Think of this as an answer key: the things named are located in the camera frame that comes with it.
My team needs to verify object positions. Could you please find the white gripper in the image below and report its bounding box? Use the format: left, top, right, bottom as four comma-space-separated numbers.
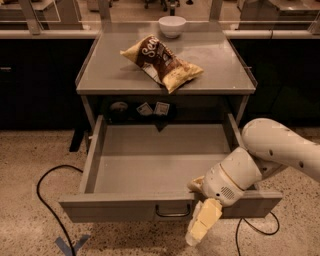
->
185, 147, 262, 246

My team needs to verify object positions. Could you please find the grey top drawer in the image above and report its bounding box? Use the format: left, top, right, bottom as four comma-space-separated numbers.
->
58, 113, 284, 224

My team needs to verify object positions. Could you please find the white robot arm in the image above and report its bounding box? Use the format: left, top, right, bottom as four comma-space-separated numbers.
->
185, 118, 320, 246

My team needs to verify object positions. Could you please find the grey drawer cabinet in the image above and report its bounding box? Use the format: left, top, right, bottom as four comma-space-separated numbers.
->
74, 20, 258, 154

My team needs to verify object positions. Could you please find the right white card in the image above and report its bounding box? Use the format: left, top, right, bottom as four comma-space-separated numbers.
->
154, 102, 170, 116

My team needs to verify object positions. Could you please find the white card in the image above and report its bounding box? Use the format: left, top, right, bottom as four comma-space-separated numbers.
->
154, 102, 170, 116
136, 102, 153, 116

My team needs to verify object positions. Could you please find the left white card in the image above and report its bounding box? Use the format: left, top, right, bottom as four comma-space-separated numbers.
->
136, 102, 153, 116

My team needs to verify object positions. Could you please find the round dark object in cabinet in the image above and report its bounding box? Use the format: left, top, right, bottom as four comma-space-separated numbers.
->
109, 102, 128, 122

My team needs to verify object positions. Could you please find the yellow brown chip bag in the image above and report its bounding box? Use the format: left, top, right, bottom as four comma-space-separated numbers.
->
120, 34, 204, 94

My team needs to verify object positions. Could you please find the blue tape floor marker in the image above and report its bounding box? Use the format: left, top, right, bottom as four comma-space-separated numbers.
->
55, 234, 90, 256

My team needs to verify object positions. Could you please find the white bowl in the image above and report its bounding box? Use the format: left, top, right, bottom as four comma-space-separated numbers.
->
158, 16, 186, 38

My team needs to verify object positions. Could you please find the black right floor cable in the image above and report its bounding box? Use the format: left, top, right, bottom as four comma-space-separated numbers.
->
235, 211, 280, 256

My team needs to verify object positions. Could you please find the black floor cable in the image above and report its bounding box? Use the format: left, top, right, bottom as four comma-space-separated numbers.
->
235, 211, 280, 256
35, 164, 84, 256

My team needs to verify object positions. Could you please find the black left floor cable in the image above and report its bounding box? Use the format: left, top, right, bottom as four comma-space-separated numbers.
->
35, 164, 84, 256

